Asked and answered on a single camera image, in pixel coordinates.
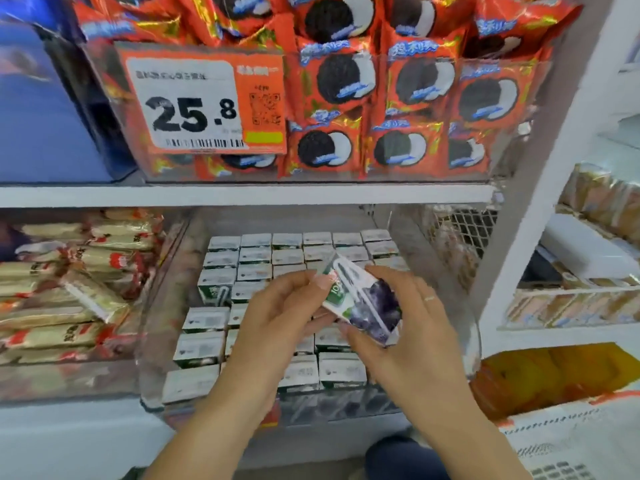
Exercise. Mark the person's left hand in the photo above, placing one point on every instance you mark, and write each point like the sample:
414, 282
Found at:
280, 330

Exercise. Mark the person's right hand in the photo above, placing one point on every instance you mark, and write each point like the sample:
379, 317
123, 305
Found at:
415, 340

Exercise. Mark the blueberry juice carton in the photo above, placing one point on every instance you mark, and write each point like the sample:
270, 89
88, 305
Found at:
365, 300

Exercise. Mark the rows of white juice cartons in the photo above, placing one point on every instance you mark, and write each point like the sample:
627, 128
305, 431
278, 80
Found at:
225, 295

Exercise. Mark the person's blue jeans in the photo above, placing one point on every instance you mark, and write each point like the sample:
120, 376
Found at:
405, 460

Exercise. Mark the clear plastic display bin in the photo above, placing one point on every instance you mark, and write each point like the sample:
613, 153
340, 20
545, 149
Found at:
70, 380
455, 335

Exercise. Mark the small orange price tag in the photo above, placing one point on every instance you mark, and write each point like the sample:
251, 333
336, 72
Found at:
270, 415

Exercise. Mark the yellow orange snack packet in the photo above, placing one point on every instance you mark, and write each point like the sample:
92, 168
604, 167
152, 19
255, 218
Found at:
555, 380

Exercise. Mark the white flat box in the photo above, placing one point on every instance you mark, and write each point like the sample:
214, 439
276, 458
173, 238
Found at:
590, 245

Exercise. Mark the pile of yellow wafer bars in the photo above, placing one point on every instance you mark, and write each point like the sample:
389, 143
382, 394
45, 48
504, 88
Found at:
75, 290

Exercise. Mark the large white orange price tag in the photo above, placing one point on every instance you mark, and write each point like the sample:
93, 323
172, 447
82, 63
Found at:
195, 105

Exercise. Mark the stack of red cookie packets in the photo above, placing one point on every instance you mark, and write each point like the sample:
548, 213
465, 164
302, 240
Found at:
420, 85

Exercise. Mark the blue cardboard display box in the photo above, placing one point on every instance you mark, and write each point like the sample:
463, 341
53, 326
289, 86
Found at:
45, 110

